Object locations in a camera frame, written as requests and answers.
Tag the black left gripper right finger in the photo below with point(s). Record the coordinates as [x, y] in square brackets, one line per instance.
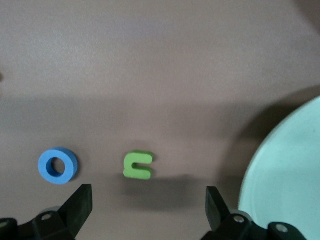
[220, 220]

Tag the green foam letter u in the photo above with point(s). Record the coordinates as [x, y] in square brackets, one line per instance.
[130, 165]

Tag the blue foam letter O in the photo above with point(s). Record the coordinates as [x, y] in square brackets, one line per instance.
[45, 170]

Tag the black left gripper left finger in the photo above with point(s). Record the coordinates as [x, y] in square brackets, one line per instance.
[75, 215]

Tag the brown paper table cover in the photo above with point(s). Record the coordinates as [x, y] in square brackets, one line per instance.
[150, 75]

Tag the pale green plate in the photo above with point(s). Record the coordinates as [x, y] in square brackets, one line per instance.
[287, 175]

